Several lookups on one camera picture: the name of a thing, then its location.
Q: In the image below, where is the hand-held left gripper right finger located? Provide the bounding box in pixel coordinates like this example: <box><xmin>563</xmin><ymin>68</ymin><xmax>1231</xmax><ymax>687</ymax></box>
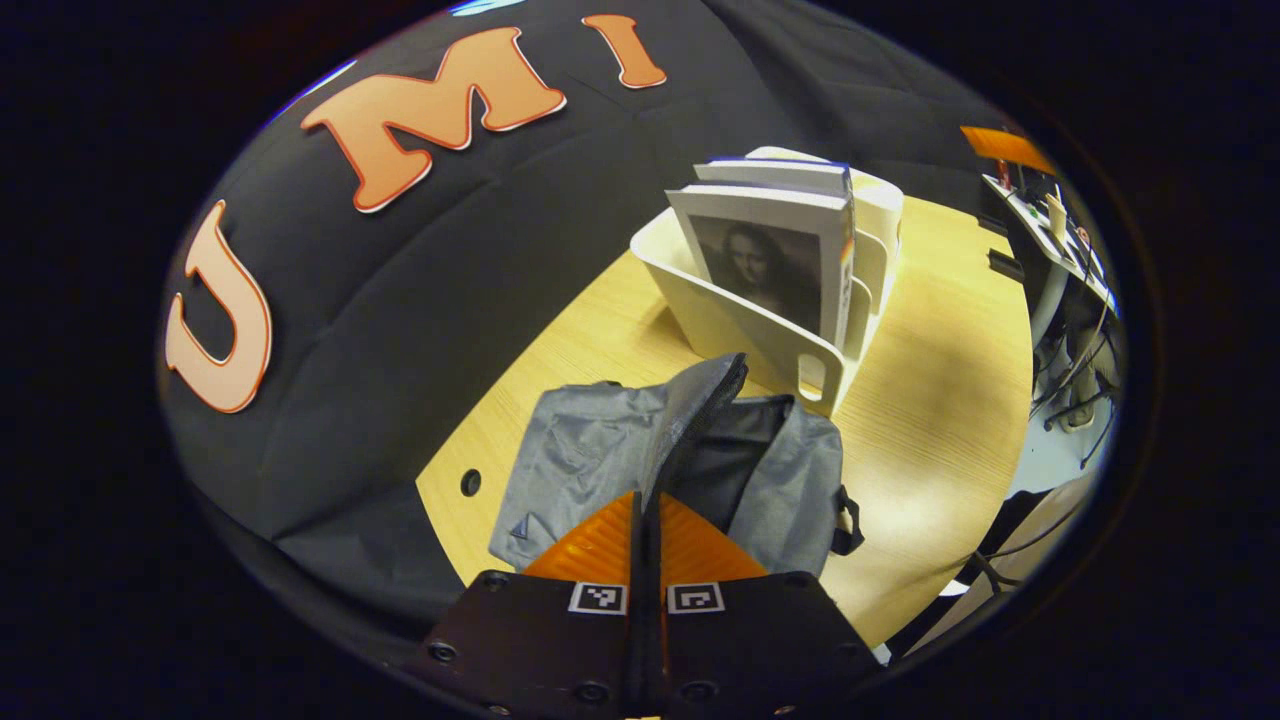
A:
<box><xmin>650</xmin><ymin>493</ymin><xmax>883</xmax><ymax>720</ymax></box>

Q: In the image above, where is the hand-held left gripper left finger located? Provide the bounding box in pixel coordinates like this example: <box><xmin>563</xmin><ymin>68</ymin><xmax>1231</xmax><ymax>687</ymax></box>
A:
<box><xmin>405</xmin><ymin>490</ymin><xmax>643</xmax><ymax>720</ymax></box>

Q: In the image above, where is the grey portrait cover book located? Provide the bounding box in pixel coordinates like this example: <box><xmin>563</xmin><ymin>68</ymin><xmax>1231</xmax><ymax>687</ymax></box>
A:
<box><xmin>665</xmin><ymin>183</ymin><xmax>857</xmax><ymax>351</ymax></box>

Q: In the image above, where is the blue cover book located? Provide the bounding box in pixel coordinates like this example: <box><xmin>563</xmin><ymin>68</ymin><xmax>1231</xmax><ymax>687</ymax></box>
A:
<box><xmin>693</xmin><ymin>157</ymin><xmax>854</xmax><ymax>197</ymax></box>

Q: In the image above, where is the white bookshelf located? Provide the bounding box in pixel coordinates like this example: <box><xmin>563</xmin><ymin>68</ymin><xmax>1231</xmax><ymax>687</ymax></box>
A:
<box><xmin>630</xmin><ymin>147</ymin><xmax>906</xmax><ymax>419</ymax></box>

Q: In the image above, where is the grey schoolbag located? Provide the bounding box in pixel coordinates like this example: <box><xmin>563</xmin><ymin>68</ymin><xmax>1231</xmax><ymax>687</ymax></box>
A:
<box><xmin>488</xmin><ymin>352</ymin><xmax>866</xmax><ymax>581</ymax></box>

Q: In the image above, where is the white background desk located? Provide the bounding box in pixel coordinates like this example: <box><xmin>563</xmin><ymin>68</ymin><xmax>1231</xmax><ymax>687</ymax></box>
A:
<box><xmin>983</xmin><ymin>172</ymin><xmax>1119</xmax><ymax>321</ymax></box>

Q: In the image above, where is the orange panel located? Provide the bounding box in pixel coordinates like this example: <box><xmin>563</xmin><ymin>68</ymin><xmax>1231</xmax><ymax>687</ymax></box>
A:
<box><xmin>960</xmin><ymin>125</ymin><xmax>1058</xmax><ymax>178</ymax></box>

